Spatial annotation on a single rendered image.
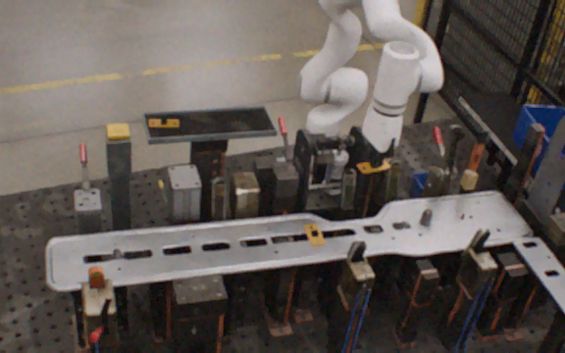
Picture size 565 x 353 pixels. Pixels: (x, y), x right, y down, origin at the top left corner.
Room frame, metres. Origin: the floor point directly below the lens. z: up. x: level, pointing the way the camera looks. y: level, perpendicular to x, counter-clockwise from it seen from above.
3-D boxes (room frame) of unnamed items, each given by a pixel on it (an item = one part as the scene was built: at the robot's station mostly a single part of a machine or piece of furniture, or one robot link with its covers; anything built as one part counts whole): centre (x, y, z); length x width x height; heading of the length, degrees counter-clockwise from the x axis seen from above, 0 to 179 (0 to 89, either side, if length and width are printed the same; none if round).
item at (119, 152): (1.57, 0.46, 0.92); 0.08 x 0.08 x 0.44; 21
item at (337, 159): (1.66, -0.14, 0.94); 0.18 x 0.13 x 0.49; 111
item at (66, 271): (1.42, -0.10, 1.00); 1.38 x 0.22 x 0.02; 111
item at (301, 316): (1.45, -0.11, 0.84); 0.13 x 0.05 x 0.29; 21
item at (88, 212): (1.38, 0.50, 0.88); 0.11 x 0.10 x 0.36; 21
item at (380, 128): (1.47, -0.23, 1.36); 0.10 x 0.07 x 0.11; 31
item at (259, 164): (1.60, 0.05, 0.90); 0.05 x 0.05 x 0.40; 21
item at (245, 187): (1.52, 0.09, 0.89); 0.13 x 0.11 x 0.38; 21
